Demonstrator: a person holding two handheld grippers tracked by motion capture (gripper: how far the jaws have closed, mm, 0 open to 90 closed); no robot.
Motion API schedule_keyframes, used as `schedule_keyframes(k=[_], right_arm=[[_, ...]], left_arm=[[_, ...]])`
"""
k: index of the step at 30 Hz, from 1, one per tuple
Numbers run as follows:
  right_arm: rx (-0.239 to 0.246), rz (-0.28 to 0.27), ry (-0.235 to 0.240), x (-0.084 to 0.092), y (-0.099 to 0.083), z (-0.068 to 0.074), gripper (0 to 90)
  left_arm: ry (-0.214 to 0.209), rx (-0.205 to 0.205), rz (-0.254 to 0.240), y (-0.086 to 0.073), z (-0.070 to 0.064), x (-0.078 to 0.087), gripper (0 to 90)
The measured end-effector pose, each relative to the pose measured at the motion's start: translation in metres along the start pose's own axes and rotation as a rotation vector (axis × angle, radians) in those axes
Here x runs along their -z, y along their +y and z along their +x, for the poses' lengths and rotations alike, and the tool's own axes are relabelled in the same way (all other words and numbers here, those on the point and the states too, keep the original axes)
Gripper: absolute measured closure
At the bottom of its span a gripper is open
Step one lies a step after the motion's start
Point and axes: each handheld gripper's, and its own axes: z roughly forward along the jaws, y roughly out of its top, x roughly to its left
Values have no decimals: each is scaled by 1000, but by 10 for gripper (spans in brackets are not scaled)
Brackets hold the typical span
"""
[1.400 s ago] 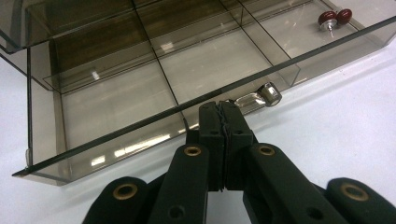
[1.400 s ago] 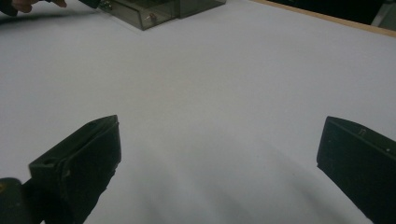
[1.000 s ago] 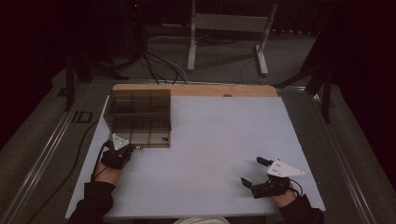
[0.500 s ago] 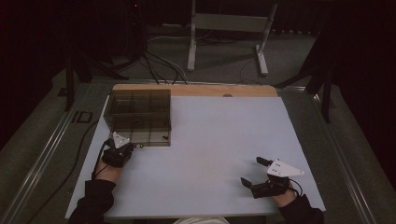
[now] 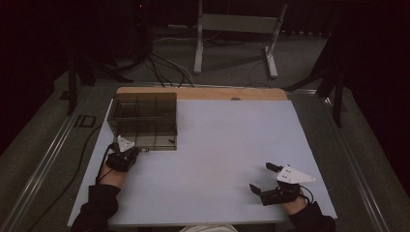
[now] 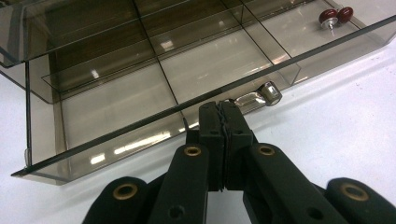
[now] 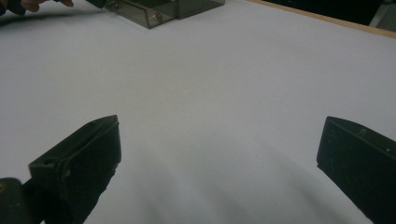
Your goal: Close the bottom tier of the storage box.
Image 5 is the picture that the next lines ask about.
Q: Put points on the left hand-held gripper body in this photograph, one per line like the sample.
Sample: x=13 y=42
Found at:
x=119 y=159

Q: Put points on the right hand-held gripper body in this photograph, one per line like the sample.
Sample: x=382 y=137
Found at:
x=282 y=194

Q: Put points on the smoky transparent drawer organizer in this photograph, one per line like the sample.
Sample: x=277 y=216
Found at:
x=141 y=106

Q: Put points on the person's left hand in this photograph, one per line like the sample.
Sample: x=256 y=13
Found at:
x=111 y=179

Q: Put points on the person's light trousers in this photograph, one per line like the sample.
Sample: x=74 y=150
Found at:
x=209 y=228

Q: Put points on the small grey table grommet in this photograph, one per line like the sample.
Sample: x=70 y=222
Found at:
x=235 y=98

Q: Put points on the black stand legs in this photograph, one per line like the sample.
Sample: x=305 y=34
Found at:
x=72 y=80
x=336 y=96

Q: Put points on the metal floor rail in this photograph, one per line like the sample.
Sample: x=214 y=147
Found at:
x=48 y=161
x=355 y=161

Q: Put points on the white metal stand frame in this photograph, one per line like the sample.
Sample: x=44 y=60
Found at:
x=238 y=23

